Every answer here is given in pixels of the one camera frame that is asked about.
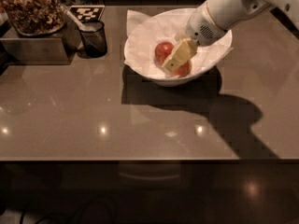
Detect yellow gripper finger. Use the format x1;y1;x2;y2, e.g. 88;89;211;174
174;29;187;41

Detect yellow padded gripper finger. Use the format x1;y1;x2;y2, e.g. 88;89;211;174
162;38;197;73

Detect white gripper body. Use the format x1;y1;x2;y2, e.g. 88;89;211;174
185;3;227;46

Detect orange red apple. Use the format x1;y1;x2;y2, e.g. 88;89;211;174
171;62;192;77

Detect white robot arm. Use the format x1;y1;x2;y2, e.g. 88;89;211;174
162;0;299;72

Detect dark red apple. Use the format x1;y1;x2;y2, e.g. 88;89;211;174
154;42;174;65

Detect white ceramic bowl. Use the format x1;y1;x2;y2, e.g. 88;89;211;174
123;7;234;88

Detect black mesh cup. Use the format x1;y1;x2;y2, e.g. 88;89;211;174
78;21;107;58

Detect black white marker tag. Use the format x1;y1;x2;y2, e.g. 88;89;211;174
70;5;105;22

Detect white stirrer sticks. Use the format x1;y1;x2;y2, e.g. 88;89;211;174
61;5;85;31

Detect steel box stand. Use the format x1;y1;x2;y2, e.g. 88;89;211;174
0;21;81;65

